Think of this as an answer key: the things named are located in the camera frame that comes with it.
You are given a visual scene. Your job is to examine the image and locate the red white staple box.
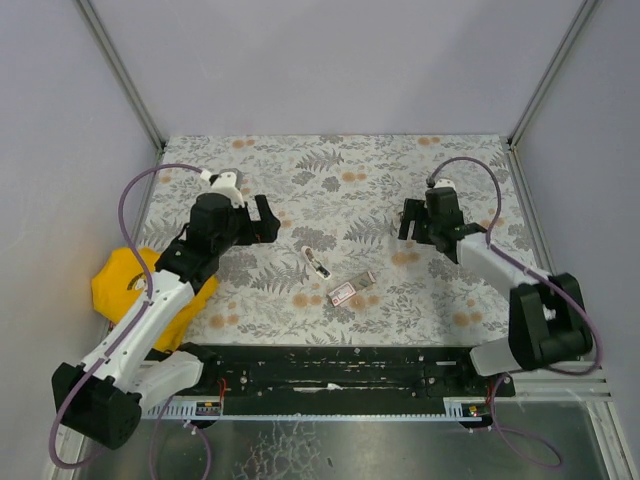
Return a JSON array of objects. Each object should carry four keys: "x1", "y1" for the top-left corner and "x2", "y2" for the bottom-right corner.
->
[{"x1": 327, "y1": 271, "x2": 376, "y2": 306}]

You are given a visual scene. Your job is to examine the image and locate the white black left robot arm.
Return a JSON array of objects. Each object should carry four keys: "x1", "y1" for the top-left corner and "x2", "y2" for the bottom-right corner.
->
[{"x1": 52, "y1": 193, "x2": 281, "y2": 450}]

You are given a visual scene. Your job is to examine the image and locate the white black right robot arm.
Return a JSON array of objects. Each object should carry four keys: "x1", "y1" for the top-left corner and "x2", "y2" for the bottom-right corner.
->
[{"x1": 398, "y1": 187, "x2": 594, "y2": 377}]

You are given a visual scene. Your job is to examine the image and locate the floral table mat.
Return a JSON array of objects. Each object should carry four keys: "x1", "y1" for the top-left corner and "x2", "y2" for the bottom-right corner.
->
[{"x1": 139, "y1": 135, "x2": 535, "y2": 346}]

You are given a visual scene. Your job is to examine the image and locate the yellow cloth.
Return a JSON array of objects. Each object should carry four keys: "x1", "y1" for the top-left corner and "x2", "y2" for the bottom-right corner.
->
[{"x1": 90, "y1": 246, "x2": 220, "y2": 354}]

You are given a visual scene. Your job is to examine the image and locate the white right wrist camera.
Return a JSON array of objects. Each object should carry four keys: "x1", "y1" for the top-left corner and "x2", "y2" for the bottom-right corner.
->
[{"x1": 426, "y1": 177, "x2": 455, "y2": 190}]

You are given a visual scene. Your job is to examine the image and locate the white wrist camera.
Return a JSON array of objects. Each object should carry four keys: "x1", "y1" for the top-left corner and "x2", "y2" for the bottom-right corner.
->
[
  {"x1": 200, "y1": 169, "x2": 245, "y2": 208},
  {"x1": 426, "y1": 177, "x2": 455, "y2": 190}
]

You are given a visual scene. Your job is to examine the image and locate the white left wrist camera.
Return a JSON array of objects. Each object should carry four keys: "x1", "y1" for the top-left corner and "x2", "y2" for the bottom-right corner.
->
[{"x1": 200, "y1": 169, "x2": 245, "y2": 208}]

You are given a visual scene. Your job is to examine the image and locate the aluminium frame rail right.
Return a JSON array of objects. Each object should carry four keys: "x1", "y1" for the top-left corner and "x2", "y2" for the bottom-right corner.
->
[{"x1": 506, "y1": 143, "x2": 554, "y2": 271}]

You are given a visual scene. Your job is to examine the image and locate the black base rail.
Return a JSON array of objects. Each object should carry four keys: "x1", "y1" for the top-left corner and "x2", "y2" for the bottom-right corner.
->
[{"x1": 180, "y1": 343, "x2": 515, "y2": 402}]

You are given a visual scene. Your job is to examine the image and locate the white cable duct strip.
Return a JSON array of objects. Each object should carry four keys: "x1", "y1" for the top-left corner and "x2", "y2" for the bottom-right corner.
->
[{"x1": 143, "y1": 391, "x2": 488, "y2": 423}]

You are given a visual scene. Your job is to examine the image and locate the aluminium frame post left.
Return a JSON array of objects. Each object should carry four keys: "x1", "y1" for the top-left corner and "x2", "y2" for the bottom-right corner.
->
[{"x1": 73, "y1": 0, "x2": 166, "y2": 152}]

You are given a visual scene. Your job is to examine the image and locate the aluminium frame post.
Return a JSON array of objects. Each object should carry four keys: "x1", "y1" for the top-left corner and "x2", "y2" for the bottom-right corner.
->
[
  {"x1": 73, "y1": 0, "x2": 166, "y2": 152},
  {"x1": 505, "y1": 0, "x2": 601, "y2": 151}
]

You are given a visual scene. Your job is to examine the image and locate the aluminium frame post right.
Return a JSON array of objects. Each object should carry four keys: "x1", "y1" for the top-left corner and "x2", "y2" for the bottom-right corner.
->
[{"x1": 505, "y1": 0, "x2": 601, "y2": 151}]

